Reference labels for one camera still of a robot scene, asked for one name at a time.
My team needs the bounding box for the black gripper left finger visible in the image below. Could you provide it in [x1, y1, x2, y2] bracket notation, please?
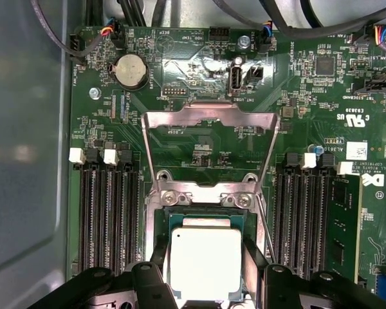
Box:
[27, 234, 181, 309]

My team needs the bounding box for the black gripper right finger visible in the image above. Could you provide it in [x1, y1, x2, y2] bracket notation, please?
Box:
[240, 237, 386, 309]

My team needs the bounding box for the silver CPU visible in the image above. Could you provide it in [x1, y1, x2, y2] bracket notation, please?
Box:
[165, 212, 247, 305]

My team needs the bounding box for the metal socket cover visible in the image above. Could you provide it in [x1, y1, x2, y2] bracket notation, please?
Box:
[140, 99, 282, 207]

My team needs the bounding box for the CPU socket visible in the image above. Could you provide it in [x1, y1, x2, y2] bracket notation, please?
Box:
[144, 189, 268, 309]

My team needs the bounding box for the black RAM slot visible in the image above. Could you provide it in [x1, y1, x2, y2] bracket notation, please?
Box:
[289, 152, 317, 274]
[84, 147, 109, 274]
[271, 152, 300, 274]
[117, 148, 143, 268]
[307, 153, 336, 277]
[68, 147, 95, 274]
[102, 148, 125, 276]

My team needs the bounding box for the green RAM stick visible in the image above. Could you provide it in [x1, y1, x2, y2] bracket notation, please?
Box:
[324, 175, 364, 283]

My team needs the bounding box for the blue expansion slot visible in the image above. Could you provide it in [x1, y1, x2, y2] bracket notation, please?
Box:
[377, 272, 386, 302]

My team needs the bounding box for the white board label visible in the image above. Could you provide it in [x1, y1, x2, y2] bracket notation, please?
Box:
[345, 140, 369, 161]

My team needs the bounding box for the green motherboard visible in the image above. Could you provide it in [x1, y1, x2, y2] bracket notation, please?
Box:
[66, 24, 386, 309]

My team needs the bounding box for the open grey PC case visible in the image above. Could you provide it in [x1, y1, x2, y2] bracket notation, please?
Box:
[0, 0, 386, 309]

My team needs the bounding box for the silver coin battery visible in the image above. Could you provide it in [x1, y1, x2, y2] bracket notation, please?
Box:
[111, 52, 150, 91]

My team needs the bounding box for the internal USB port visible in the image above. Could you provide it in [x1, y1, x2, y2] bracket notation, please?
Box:
[226, 56, 247, 97]

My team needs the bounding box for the square black chip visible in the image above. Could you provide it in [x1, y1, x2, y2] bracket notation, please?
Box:
[315, 55, 338, 77]

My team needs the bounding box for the thin wire locking lever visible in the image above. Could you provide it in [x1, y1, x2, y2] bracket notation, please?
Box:
[258, 195, 277, 263]

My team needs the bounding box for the thick grey wire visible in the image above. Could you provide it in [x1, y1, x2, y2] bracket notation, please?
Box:
[260, 0, 386, 41]

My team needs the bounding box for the black wire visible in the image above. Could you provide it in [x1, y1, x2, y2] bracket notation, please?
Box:
[117, 0, 149, 30]

